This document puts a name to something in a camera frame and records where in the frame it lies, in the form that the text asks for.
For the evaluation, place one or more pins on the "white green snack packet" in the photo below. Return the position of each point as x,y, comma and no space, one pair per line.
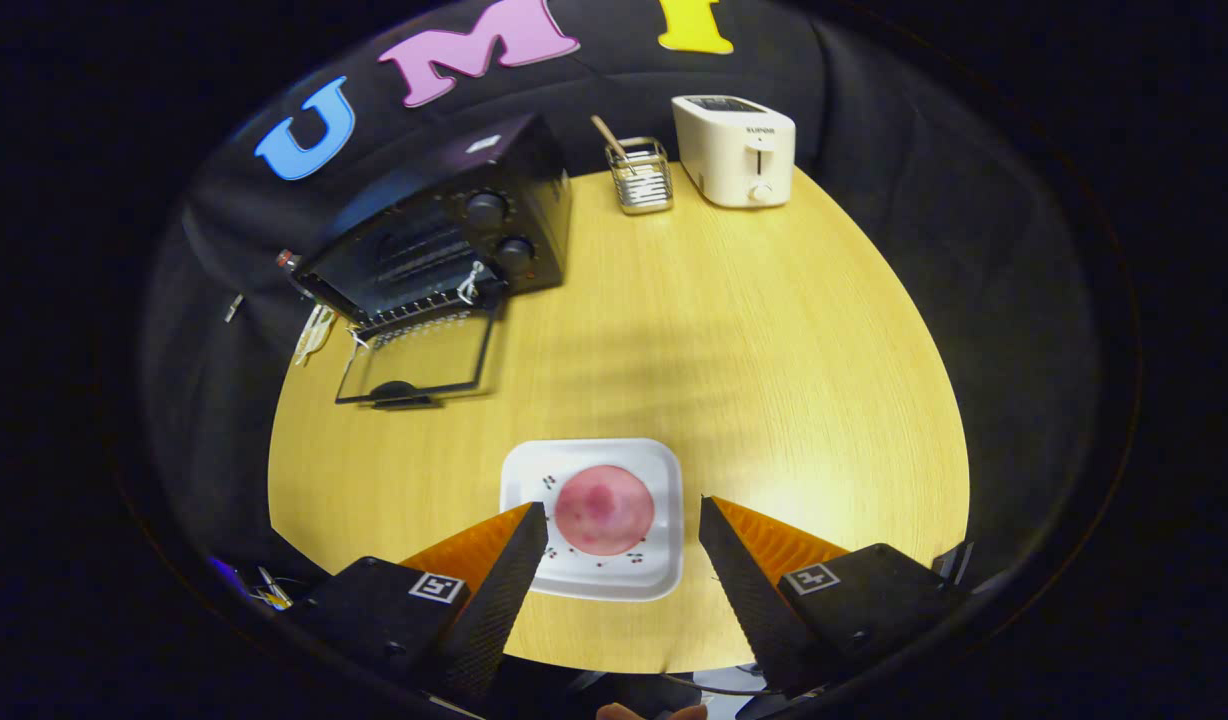
314,335

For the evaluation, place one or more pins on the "black backdrop cloth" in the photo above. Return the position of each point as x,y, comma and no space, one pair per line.
924,200

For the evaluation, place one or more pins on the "pink meat slice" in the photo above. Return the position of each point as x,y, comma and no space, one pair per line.
604,510

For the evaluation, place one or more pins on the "white square plate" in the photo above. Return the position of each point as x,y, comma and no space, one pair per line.
534,470

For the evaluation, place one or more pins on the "wooden stick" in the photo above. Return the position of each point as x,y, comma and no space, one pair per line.
606,135

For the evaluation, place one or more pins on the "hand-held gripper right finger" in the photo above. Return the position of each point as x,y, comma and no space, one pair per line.
749,600

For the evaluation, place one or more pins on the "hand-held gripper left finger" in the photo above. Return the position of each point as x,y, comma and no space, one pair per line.
499,600

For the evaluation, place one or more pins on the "white pop-up toaster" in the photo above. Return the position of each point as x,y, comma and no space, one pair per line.
734,150

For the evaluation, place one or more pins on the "black toaster oven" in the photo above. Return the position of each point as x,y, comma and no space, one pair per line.
514,170

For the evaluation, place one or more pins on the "silver cloth clip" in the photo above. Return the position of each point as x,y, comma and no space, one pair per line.
234,307

